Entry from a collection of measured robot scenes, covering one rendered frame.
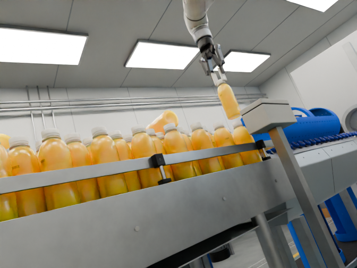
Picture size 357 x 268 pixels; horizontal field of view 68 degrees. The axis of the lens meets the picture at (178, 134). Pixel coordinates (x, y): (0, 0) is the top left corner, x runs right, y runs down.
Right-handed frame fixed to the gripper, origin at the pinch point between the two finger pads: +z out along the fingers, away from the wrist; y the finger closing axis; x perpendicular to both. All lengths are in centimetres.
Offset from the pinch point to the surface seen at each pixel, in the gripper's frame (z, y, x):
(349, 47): -32, -21, -164
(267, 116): 30.6, -20.9, 12.3
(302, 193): 59, -17, 4
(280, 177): 51, -10, 2
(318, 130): 31, 1, -81
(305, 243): 82, 6, -22
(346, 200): 82, 20, -121
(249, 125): 30.5, -12.8, 12.4
